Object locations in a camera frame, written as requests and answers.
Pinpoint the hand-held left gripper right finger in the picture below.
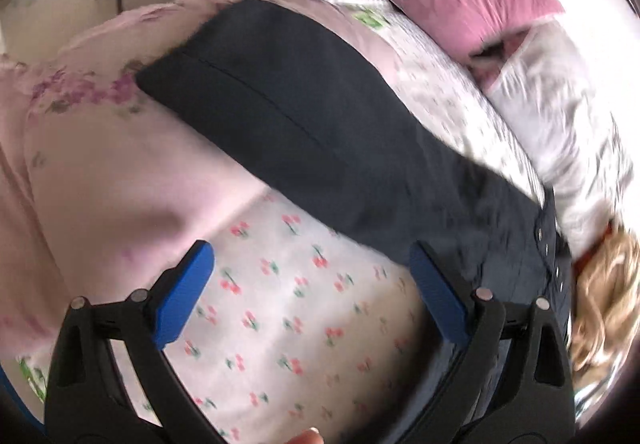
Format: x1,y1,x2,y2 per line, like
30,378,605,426
409,240,577,444

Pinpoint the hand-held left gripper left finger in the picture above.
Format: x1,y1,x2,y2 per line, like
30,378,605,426
44,240,227,444

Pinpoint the dark navy garment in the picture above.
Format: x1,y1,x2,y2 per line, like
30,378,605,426
135,0,576,444

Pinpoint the person's left hand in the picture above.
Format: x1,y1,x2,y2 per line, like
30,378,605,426
286,427,325,444

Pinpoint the cherry print bed sheet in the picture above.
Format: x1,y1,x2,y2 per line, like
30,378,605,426
15,9,547,444

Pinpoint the pink floral quilt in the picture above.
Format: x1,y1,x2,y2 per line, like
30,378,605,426
0,0,401,365

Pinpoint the beige plush blanket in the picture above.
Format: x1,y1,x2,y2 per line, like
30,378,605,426
569,224,640,375

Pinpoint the white pillow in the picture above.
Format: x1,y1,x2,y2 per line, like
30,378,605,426
486,21,637,261

